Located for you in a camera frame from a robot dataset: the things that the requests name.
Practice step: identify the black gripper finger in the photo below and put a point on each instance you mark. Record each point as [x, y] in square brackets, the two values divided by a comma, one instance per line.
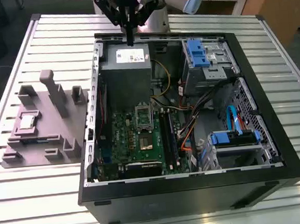
[108, 9]
[140, 18]

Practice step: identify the silver CPU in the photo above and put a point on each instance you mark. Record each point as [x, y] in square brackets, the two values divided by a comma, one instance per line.
[28, 121]

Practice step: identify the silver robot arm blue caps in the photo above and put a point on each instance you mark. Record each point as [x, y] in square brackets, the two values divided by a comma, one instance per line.
[158, 18]

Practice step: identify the CPU socket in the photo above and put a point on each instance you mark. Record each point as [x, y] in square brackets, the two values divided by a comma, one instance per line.
[145, 142]

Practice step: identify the grey power supply unit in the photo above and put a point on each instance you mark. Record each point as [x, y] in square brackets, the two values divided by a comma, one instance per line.
[126, 80]

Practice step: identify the black table corner cap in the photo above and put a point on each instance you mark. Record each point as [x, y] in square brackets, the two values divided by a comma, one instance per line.
[260, 18]
[35, 17]

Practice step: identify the silver metal disk bay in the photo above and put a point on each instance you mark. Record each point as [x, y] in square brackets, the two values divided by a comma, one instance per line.
[236, 149]
[209, 76]

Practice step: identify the green motherboard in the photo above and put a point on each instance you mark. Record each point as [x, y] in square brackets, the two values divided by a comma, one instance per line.
[122, 129]

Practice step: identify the grey printed parts rack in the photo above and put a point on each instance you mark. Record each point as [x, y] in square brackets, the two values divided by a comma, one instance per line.
[50, 130]

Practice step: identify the blue board connector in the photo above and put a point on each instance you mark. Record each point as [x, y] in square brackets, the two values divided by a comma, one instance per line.
[107, 157]

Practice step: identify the hard disk in blue carrier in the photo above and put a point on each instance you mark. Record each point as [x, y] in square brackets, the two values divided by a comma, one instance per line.
[219, 139]

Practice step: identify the brown wooden cabinet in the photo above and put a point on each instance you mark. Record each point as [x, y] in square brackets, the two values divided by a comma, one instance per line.
[284, 8]

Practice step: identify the black green graphics card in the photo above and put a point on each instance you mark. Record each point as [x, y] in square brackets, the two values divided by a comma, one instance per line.
[144, 169]

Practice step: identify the black PC case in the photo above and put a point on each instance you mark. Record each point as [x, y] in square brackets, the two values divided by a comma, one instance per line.
[172, 201]

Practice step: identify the blue plastic drive bracket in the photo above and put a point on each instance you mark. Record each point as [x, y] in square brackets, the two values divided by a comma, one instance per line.
[198, 56]

